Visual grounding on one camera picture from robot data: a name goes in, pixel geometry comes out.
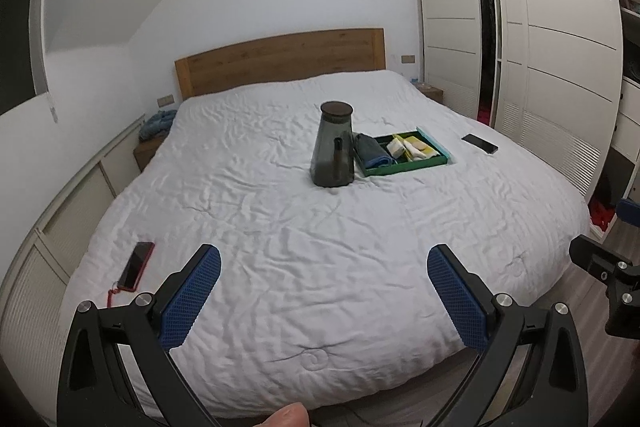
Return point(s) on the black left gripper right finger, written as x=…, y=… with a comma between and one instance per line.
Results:
x=551, y=389

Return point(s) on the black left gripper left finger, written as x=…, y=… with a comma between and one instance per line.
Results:
x=94, y=388

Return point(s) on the yellow terry towel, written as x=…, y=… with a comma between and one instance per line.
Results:
x=428, y=150

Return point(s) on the tissue pack with barcode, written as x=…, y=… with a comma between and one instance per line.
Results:
x=396, y=148

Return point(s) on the person's left hand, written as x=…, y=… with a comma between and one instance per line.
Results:
x=292, y=415

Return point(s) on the red-cased phone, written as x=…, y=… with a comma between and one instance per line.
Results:
x=130, y=277

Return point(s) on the black phone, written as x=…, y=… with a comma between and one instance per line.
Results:
x=480, y=143

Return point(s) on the green storage tray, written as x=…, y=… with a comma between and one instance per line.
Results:
x=403, y=165

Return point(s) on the blue cloth on nightstand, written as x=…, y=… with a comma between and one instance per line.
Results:
x=157, y=125

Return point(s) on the white rolled cloth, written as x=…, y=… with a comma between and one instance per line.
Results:
x=413, y=152

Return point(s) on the dark teal folded towel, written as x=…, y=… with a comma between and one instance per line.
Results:
x=370, y=153

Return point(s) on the dark brown cylinder bottle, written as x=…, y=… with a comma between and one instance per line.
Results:
x=337, y=161

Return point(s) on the wooden right nightstand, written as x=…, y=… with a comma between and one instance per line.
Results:
x=431, y=92

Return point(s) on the smoky grey tall canister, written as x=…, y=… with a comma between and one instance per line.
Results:
x=336, y=120

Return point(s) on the white built-in wardrobe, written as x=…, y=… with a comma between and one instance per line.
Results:
x=549, y=75

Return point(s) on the wooden headboard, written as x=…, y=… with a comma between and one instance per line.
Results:
x=281, y=58

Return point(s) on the white low wall cabinet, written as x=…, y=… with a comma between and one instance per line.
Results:
x=32, y=292

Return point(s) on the left wall socket panel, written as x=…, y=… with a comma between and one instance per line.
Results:
x=165, y=101

